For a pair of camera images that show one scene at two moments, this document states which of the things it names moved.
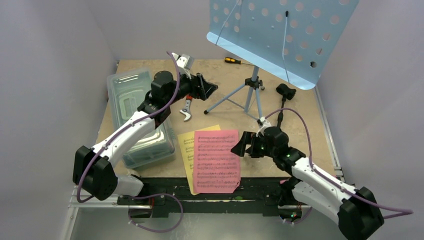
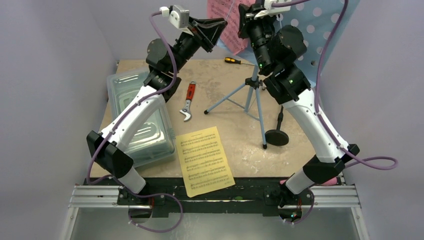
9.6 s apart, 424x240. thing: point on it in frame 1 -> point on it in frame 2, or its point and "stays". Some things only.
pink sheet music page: [216, 168] -> [228, 10]
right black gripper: [248, 144] -> [252, 19]
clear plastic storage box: [126, 90] stays
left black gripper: [200, 88] -> [206, 31]
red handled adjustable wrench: [187, 110] stays
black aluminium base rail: [169, 197] stays
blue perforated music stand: [291, 40] stays
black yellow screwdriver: [232, 60] stays
